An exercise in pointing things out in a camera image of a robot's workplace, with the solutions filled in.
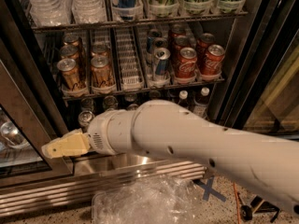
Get front right red cola can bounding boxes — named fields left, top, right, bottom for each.
left=200, top=44, right=225, bottom=76

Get back blue silver can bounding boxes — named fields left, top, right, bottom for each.
left=147, top=29, right=162, bottom=53

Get red cola can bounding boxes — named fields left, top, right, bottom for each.
left=196, top=33, right=215, bottom=58
left=200, top=44, right=225, bottom=76
left=172, top=35, right=191, bottom=59
left=175, top=47, right=197, bottom=78
left=168, top=24, right=186, bottom=41

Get front blue silver can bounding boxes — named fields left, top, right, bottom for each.
left=152, top=48, right=170, bottom=81

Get middle blue silver can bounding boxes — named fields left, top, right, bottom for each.
left=152, top=37, right=168, bottom=49

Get top wire shelf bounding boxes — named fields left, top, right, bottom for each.
left=30, top=10, right=249, bottom=33

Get wire shelf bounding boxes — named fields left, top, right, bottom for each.
left=30, top=10, right=249, bottom=33
left=62, top=74, right=224, bottom=101

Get back second-row orange can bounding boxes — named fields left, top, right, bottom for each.
left=91, top=44, right=109, bottom=57

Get middle left red cola can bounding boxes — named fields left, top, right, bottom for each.
left=172, top=35, right=191, bottom=59

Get back right red cola can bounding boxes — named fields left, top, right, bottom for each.
left=196, top=33, right=215, bottom=58

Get right glass fridge door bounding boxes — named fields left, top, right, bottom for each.
left=218, top=0, right=299, bottom=140

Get back left red cola can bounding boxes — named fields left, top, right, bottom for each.
left=168, top=24, right=186, bottom=41

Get orange cable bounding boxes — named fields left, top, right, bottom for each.
left=233, top=181, right=242, bottom=224

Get steel fridge base grille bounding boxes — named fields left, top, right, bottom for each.
left=0, top=154, right=206, bottom=217

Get front left blue pepsi can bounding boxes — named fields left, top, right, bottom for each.
left=126, top=104, right=139, bottom=111

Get clear plastic bin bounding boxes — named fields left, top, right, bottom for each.
left=92, top=175, right=197, bottom=224

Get blue pepsi can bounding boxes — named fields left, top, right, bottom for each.
left=149, top=91, right=162, bottom=100
left=124, top=93, right=138, bottom=104
left=126, top=104, right=139, bottom=111

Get yellow black wheeled stand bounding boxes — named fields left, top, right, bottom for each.
left=237, top=194, right=280, bottom=224

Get blue silver can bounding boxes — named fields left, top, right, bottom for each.
left=147, top=29, right=162, bottom=53
left=152, top=37, right=168, bottom=49
left=152, top=48, right=170, bottom=81

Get can behind left door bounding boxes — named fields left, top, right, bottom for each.
left=0, top=121, right=29, bottom=149

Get left white-capped bottle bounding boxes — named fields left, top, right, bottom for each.
left=178, top=91, right=189, bottom=108

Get empty white can tray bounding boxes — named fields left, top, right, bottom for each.
left=114, top=27, right=144, bottom=91

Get middle wire shelf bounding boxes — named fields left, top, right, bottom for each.
left=62, top=74, right=224, bottom=101

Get back left blue pepsi can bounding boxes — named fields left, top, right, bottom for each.
left=124, top=93, right=138, bottom=104

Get glass fridge door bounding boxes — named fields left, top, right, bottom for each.
left=218, top=0, right=299, bottom=140
left=0, top=40, right=73, bottom=189

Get back left silver can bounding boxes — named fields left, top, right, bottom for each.
left=80, top=97, right=95, bottom=113

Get blue tape cross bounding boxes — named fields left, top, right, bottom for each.
left=193, top=177, right=226, bottom=203

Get left glass fridge door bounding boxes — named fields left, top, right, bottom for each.
left=0, top=40, right=73, bottom=189

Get right clear water bottles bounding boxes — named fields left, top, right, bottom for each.
left=72, top=0, right=107, bottom=24

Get second-row orange can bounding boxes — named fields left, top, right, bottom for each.
left=91, top=44, right=109, bottom=57
left=91, top=55, right=114, bottom=88

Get back right blue pepsi can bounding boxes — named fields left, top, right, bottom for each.
left=149, top=91, right=162, bottom=100

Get left clear water bottles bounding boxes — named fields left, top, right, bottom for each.
left=29, top=0, right=72, bottom=27

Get front left red cola can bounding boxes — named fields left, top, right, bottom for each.
left=175, top=47, right=197, bottom=78

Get front second-row orange can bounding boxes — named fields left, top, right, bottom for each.
left=91, top=55, right=114, bottom=88

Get right white-capped bottle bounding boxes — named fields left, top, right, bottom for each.
left=192, top=87, right=210, bottom=118

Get white-capped bottle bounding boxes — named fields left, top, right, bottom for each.
left=178, top=91, right=189, bottom=108
left=192, top=87, right=210, bottom=118

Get front left silver can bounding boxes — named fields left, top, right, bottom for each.
left=78, top=110, right=94, bottom=132

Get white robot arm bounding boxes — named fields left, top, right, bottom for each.
left=42, top=100, right=299, bottom=217

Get clear water bottles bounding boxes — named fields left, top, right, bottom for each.
left=29, top=0, right=72, bottom=27
left=72, top=0, right=107, bottom=24

